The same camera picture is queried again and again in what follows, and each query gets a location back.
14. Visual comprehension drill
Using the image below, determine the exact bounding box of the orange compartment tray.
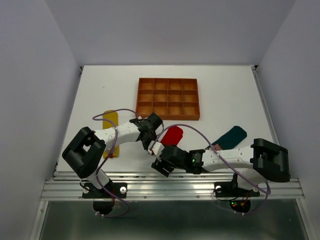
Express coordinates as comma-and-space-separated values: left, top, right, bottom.
136, 77, 200, 121

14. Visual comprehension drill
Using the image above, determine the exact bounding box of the red sock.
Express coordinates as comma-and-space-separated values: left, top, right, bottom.
160, 126, 184, 146

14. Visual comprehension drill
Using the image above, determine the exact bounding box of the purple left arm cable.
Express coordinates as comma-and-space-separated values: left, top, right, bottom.
91, 108, 141, 219

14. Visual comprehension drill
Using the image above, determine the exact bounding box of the aluminium mounting rail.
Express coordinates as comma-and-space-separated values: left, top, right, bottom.
41, 171, 306, 201

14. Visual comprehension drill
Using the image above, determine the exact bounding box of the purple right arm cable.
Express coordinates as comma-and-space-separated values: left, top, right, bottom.
148, 123, 272, 216

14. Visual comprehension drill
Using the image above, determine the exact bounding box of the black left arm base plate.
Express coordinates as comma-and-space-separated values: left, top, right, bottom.
80, 181, 128, 199

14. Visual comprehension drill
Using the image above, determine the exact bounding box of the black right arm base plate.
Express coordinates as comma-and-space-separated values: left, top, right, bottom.
213, 181, 260, 198

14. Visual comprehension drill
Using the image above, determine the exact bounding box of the yellow sock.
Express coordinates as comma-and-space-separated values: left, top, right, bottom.
101, 109, 121, 159

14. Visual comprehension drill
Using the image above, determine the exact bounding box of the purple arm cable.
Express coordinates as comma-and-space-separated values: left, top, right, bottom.
91, 108, 141, 219
148, 123, 272, 216

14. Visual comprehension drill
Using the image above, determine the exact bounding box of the dark green sock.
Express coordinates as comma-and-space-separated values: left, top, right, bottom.
211, 125, 247, 151

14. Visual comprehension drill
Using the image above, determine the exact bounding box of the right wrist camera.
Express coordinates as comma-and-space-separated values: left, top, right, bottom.
147, 140, 165, 157

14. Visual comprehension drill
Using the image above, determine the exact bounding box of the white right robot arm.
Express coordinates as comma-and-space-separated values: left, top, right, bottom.
148, 138, 291, 195

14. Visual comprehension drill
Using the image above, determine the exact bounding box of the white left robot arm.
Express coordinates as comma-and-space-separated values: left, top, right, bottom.
62, 113, 163, 197

